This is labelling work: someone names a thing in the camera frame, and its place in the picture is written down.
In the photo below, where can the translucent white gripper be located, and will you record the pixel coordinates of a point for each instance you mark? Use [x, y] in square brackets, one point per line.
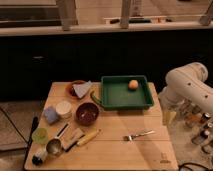
[169, 113]

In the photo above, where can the silver metal fork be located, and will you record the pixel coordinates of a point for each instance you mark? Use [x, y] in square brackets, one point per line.
[132, 137]

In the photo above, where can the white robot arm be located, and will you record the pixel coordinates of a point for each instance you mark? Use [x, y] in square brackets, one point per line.
[186, 92]

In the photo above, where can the purple bowl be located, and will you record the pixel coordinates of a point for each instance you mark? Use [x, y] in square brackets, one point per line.
[87, 114]

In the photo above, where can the orange bowl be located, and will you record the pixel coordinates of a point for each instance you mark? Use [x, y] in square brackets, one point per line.
[69, 90]

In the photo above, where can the orange ball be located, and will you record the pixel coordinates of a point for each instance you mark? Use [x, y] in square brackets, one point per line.
[133, 85]

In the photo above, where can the green plastic tray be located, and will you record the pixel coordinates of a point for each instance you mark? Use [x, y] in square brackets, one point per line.
[116, 95]

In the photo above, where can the green pepper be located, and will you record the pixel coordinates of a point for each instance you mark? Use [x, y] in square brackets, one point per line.
[95, 99]

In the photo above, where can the grey triangular cloth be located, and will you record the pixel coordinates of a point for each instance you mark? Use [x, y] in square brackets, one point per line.
[81, 89]

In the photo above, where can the white round container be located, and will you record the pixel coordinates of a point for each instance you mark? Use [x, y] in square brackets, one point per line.
[64, 109]

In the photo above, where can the metal measuring cup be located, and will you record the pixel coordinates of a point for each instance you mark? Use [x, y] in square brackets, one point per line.
[54, 146]

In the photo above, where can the green plastic cup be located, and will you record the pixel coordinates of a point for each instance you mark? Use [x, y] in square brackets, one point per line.
[40, 136]

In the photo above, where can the black stand left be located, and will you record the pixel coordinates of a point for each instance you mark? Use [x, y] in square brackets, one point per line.
[34, 125]

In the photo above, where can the yellow handled knife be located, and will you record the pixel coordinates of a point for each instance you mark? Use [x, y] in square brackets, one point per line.
[85, 139]

